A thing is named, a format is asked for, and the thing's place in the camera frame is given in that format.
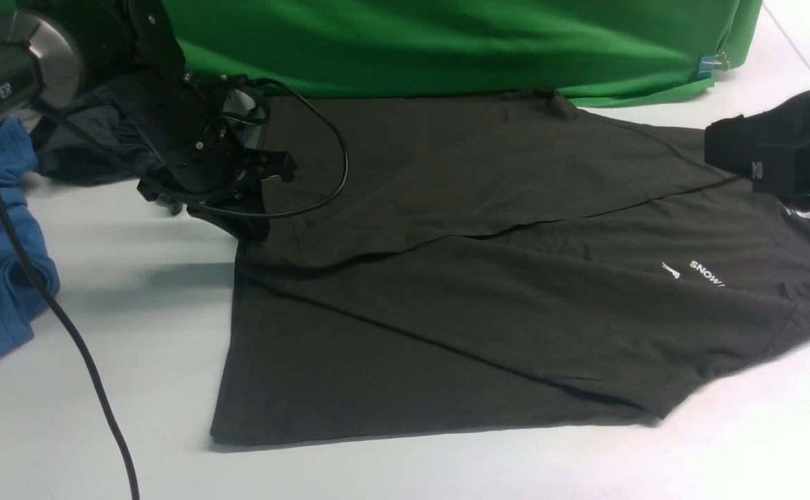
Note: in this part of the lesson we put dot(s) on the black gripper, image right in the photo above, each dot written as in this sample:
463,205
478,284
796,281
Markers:
770,149

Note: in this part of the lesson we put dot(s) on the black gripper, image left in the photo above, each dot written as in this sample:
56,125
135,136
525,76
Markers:
206,165

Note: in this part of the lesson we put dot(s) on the dark gray long-sleeve top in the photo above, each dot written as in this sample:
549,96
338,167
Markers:
501,262

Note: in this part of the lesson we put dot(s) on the blue binder clip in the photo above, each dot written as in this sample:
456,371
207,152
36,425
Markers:
710,65

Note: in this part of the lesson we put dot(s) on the dark teal crumpled garment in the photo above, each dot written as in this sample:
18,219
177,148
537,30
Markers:
65,158

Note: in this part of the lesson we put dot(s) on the green backdrop cloth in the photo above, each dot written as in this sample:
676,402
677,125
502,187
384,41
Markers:
598,54

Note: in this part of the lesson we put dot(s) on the blue crumpled garment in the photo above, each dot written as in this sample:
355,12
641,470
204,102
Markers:
20,302

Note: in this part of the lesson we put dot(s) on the gray wrist camera, image left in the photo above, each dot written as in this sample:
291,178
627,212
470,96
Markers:
245,108

